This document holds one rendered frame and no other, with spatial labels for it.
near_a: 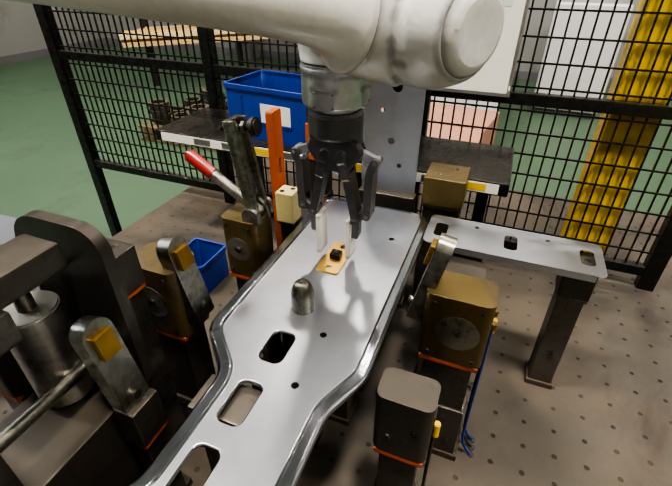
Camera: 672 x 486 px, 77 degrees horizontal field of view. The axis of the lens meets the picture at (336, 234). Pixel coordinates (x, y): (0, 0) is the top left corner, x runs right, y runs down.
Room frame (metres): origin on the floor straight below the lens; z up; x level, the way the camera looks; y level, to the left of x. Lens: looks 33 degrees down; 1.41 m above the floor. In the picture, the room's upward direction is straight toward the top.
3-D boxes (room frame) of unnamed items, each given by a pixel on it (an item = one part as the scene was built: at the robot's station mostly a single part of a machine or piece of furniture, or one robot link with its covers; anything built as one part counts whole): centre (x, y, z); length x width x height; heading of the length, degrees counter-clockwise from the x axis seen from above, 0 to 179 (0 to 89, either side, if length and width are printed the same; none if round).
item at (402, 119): (0.81, -0.11, 1.17); 0.12 x 0.01 x 0.34; 68
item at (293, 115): (1.08, 0.11, 1.10); 0.30 x 0.17 x 0.13; 62
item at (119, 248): (0.42, 0.29, 0.91); 0.07 x 0.05 x 0.42; 68
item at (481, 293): (0.43, -0.18, 0.87); 0.12 x 0.07 x 0.35; 68
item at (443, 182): (0.77, -0.22, 0.88); 0.08 x 0.08 x 0.36; 68
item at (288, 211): (0.69, 0.09, 0.88); 0.04 x 0.04 x 0.37; 68
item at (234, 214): (0.63, 0.17, 0.87); 0.10 x 0.07 x 0.35; 68
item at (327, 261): (0.57, 0.00, 1.01); 0.08 x 0.04 x 0.01; 158
